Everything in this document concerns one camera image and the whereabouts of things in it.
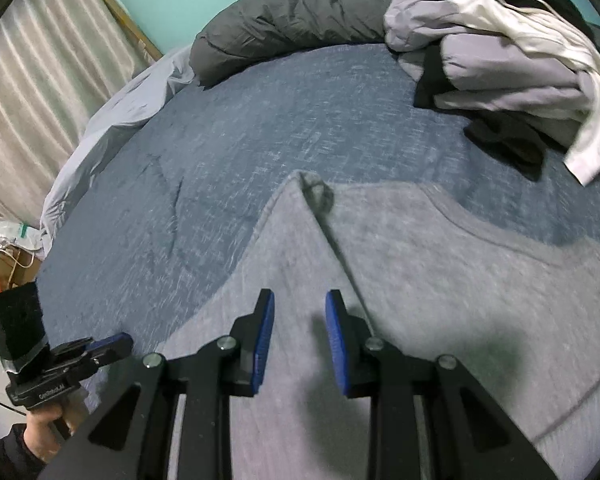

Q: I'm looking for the pile of white black clothes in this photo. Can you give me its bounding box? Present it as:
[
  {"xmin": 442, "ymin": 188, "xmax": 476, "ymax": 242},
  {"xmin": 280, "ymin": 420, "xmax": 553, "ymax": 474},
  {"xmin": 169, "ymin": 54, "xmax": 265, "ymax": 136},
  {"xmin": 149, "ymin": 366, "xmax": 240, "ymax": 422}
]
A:
[{"xmin": 446, "ymin": 0, "xmax": 600, "ymax": 187}]

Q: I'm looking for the person's left forearm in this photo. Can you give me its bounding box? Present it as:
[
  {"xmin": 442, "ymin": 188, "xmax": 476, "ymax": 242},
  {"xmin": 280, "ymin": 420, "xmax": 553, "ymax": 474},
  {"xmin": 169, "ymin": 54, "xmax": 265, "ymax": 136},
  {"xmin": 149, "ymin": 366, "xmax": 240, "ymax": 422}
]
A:
[{"xmin": 0, "ymin": 422, "xmax": 47, "ymax": 480}]

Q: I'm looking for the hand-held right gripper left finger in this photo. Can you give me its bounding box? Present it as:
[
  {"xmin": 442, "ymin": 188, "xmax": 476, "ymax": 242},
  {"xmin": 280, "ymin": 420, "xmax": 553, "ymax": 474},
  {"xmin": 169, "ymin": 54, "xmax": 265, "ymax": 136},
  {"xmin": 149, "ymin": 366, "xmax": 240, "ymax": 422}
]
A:
[{"xmin": 40, "ymin": 288, "xmax": 276, "ymax": 480}]

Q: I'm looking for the beige curtain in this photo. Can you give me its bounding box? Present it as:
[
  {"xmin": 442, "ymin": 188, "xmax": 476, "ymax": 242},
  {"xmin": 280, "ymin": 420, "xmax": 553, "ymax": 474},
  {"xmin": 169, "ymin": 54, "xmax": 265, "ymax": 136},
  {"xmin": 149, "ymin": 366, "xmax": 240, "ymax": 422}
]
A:
[{"xmin": 0, "ymin": 0, "xmax": 164, "ymax": 222}]

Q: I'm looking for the black and white clothes pile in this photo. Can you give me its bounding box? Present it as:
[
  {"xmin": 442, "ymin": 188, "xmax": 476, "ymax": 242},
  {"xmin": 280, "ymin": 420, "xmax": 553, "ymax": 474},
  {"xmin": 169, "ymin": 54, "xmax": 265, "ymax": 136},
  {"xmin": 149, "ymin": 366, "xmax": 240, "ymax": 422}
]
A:
[{"xmin": 382, "ymin": 0, "xmax": 600, "ymax": 123}]

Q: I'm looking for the heather grey sweatshirt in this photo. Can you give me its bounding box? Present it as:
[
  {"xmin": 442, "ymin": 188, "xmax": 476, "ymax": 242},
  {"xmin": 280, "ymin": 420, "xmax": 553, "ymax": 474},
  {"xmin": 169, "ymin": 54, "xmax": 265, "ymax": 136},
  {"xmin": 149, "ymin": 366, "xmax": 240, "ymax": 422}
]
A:
[{"xmin": 154, "ymin": 170, "xmax": 600, "ymax": 480}]

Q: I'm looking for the person's left hand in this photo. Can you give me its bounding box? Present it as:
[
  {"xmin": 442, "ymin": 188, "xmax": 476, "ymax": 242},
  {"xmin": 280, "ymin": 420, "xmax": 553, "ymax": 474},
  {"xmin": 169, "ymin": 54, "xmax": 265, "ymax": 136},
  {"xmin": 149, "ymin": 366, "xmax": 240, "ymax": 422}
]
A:
[{"xmin": 26, "ymin": 404, "xmax": 77, "ymax": 464}]

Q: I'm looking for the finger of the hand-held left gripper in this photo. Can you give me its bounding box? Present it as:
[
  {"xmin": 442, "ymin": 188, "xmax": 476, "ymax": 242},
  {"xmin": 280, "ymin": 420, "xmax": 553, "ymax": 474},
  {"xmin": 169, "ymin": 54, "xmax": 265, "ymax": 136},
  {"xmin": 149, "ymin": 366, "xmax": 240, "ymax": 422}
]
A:
[{"xmin": 86, "ymin": 332, "xmax": 134, "ymax": 364}]

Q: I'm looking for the clear plastic bag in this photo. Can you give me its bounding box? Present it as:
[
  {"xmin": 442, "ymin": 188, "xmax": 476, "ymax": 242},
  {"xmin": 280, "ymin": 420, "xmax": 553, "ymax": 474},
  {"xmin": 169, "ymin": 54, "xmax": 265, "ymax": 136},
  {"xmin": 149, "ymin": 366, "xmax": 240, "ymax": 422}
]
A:
[{"xmin": 0, "ymin": 219, "xmax": 44, "ymax": 253}]

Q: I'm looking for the dark grey rolled duvet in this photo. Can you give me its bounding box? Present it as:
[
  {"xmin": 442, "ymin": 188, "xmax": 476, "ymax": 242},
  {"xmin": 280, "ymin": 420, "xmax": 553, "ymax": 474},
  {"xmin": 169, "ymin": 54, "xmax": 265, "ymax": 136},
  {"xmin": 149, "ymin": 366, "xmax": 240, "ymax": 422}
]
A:
[{"xmin": 189, "ymin": 0, "xmax": 432, "ymax": 89}]

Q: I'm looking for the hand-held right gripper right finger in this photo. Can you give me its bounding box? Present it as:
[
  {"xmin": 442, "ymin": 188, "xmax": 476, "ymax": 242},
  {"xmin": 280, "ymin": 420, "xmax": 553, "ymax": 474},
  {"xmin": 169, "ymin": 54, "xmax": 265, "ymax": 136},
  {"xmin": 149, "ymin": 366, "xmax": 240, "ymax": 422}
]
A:
[{"xmin": 325, "ymin": 289, "xmax": 559, "ymax": 480}]

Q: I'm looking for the light grey bed sheet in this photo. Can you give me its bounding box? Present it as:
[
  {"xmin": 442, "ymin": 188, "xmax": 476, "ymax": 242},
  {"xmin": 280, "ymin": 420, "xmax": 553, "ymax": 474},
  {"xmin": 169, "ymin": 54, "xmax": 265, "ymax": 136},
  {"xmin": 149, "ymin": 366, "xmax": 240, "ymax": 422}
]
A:
[{"xmin": 40, "ymin": 45, "xmax": 197, "ymax": 257}]

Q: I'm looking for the blue-grey bed cover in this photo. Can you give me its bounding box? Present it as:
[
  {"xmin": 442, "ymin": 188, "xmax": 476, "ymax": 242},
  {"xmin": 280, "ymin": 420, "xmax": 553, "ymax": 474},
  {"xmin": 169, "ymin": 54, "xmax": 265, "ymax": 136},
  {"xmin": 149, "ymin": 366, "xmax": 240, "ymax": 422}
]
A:
[{"xmin": 35, "ymin": 42, "xmax": 600, "ymax": 401}]

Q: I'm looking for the wooden frame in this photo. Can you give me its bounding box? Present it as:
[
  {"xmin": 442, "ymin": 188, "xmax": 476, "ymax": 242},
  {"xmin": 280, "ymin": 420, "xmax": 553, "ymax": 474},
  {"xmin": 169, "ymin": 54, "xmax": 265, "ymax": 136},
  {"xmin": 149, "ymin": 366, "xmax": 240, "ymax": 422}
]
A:
[{"xmin": 102, "ymin": 0, "xmax": 164, "ymax": 62}]

